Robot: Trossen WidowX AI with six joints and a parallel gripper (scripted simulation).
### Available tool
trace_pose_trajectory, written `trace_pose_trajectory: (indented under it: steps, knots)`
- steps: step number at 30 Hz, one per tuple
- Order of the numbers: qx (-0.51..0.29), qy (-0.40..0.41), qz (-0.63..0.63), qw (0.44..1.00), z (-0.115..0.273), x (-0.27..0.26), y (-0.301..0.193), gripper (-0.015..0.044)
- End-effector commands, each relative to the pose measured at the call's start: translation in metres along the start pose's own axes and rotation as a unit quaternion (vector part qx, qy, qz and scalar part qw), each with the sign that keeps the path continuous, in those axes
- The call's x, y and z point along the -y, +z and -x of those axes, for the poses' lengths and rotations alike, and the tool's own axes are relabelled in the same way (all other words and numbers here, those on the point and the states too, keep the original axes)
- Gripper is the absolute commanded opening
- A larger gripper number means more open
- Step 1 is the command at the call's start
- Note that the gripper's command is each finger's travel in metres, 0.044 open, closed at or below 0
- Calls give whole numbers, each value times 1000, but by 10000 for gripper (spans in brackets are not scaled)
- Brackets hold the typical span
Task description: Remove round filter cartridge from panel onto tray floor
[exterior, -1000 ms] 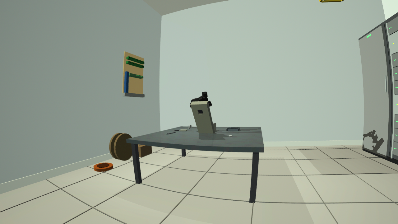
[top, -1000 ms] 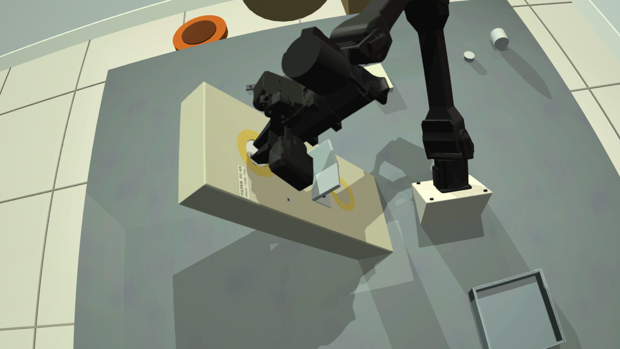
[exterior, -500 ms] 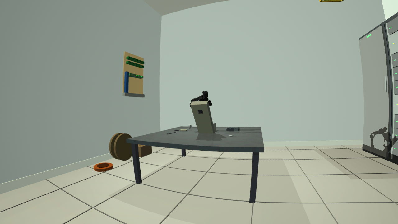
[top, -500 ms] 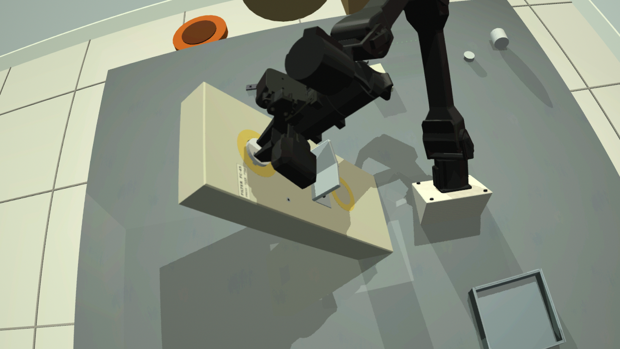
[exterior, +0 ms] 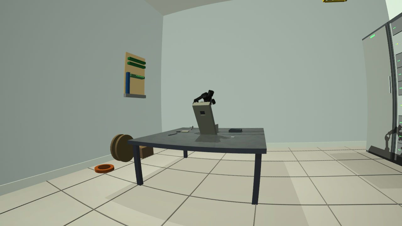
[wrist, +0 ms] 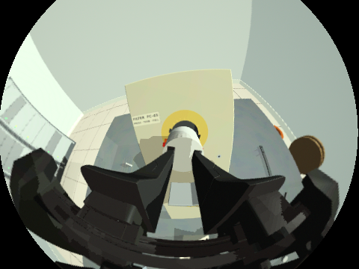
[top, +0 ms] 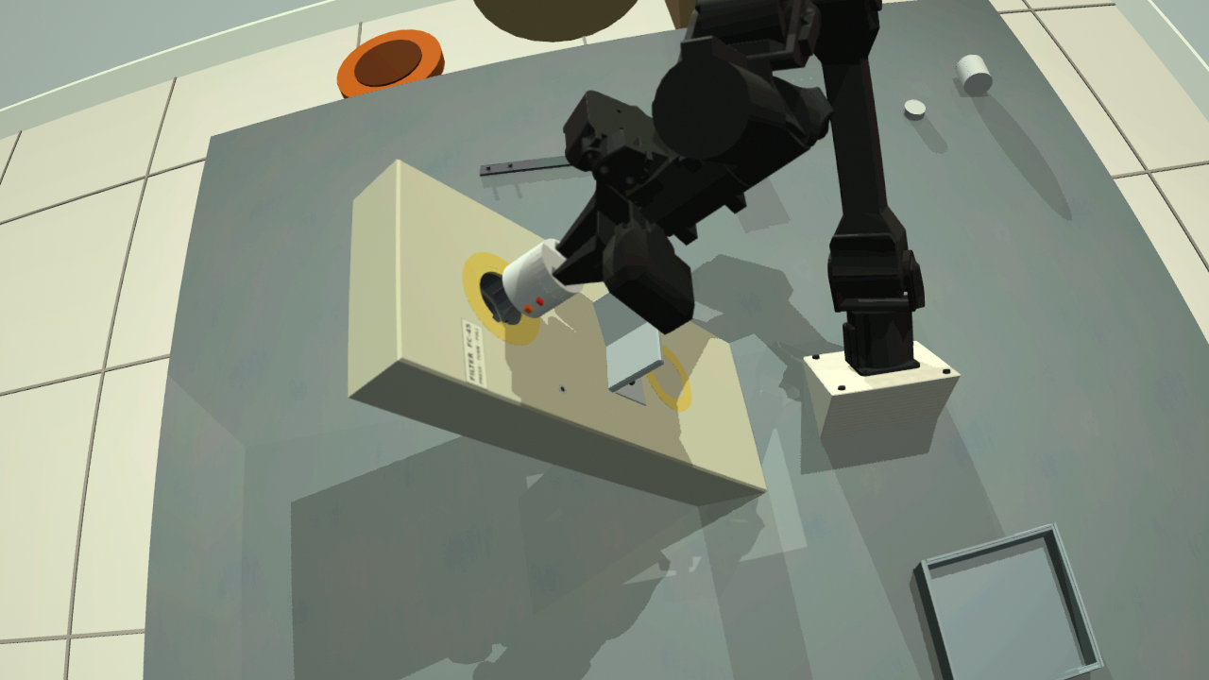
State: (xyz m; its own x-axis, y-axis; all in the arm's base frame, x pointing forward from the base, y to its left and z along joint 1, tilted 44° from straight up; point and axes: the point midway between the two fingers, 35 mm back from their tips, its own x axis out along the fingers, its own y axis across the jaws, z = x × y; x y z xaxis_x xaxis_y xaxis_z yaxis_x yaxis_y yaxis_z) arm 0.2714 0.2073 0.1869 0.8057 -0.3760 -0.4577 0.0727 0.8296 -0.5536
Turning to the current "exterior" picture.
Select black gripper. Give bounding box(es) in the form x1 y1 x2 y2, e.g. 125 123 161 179
205 98 216 104

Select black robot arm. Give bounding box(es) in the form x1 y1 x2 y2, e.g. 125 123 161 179
193 90 214 103

